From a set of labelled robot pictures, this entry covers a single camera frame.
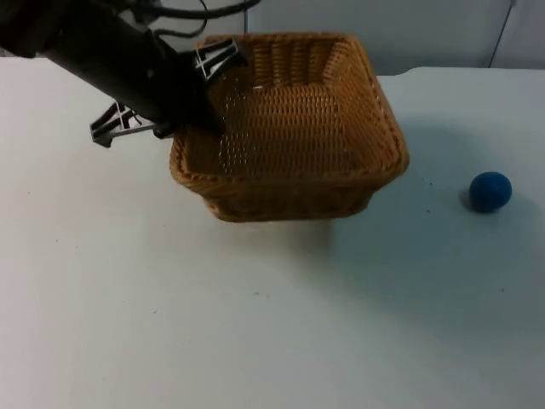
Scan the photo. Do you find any brown wicker basket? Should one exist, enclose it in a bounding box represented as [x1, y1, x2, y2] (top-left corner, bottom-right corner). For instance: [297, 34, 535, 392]
[169, 32, 410, 223]

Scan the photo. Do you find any black cable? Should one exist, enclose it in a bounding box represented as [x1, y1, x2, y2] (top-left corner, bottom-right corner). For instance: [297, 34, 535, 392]
[152, 0, 210, 39]
[135, 0, 261, 20]

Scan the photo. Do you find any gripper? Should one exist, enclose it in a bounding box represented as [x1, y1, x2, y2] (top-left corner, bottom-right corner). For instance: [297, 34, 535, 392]
[89, 37, 250, 148]

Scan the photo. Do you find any blue ball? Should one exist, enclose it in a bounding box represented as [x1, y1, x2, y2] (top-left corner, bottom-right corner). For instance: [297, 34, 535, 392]
[468, 170, 513, 213]

